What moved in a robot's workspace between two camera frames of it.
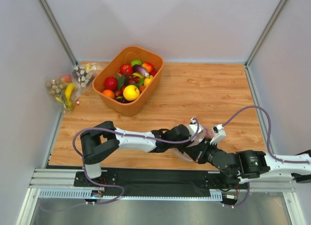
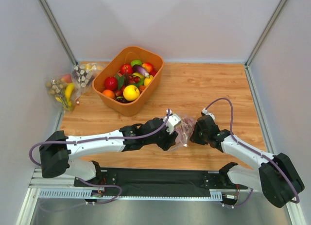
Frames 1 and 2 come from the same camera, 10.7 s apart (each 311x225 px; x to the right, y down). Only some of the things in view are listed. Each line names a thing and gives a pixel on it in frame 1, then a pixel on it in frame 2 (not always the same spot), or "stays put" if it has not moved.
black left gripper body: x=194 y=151 -> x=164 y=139
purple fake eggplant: x=139 y=69 stays put
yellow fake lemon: x=131 y=93 stays put
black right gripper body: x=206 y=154 -> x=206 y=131
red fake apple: x=111 y=83 stays put
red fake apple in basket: x=126 y=69 stays put
